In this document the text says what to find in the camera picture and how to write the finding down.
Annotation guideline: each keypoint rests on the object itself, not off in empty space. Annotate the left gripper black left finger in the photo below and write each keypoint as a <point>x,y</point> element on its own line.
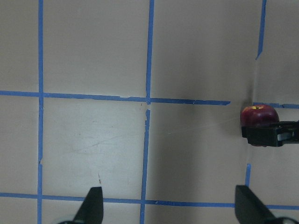
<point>91,210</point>

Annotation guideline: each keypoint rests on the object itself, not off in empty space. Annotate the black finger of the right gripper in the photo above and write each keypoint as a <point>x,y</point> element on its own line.
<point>273,135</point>

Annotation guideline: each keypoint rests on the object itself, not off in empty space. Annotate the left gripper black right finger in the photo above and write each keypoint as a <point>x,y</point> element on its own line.
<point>249,209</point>

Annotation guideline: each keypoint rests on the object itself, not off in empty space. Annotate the dark red apple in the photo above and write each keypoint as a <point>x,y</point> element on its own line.
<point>258,115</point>

